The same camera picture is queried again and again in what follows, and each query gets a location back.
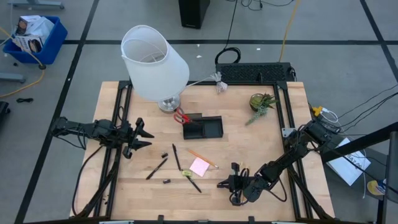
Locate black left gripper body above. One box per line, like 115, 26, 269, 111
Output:
118, 117, 146, 160

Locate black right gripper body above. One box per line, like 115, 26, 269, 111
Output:
228, 161, 253, 207

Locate black pen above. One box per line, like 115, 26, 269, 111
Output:
145, 157, 169, 181
172, 143, 182, 172
185, 174, 203, 194

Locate pink sticky note pad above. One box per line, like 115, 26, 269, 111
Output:
188, 156, 211, 178

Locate orange-yellow wooden pencil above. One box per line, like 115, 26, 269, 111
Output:
187, 149, 220, 170

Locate black mesh desk organizer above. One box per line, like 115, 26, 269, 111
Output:
182, 113, 224, 140

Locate white shade silver table lamp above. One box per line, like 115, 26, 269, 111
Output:
120, 24, 190, 113

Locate potted succulent plant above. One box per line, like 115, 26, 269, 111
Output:
244, 92, 280, 127

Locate white printed booklet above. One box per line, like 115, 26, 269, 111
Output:
326, 136, 372, 187

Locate black perforated computer case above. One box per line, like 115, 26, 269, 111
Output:
216, 62, 295, 84

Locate blue plastic bin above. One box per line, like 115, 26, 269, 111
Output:
2, 15, 68, 65

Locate black tower box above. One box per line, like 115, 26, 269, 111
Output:
178, 0, 211, 30

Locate black overhead beam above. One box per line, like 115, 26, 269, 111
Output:
320, 122, 398, 163

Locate yellow round disc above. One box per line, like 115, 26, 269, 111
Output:
366, 179, 387, 197

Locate white printed boxes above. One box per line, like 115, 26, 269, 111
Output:
13, 14, 55, 54

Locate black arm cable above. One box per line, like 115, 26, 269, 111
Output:
71, 144, 104, 218

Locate silver frame bracket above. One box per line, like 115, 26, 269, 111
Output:
281, 126, 295, 139

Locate white lamp cord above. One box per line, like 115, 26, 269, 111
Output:
186, 71, 228, 95

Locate yellow floor cable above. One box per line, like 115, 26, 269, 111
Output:
0, 26, 47, 99

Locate black hanging cable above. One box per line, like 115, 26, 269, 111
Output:
214, 0, 242, 65

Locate yellow hanging cable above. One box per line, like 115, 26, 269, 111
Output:
278, 0, 302, 63

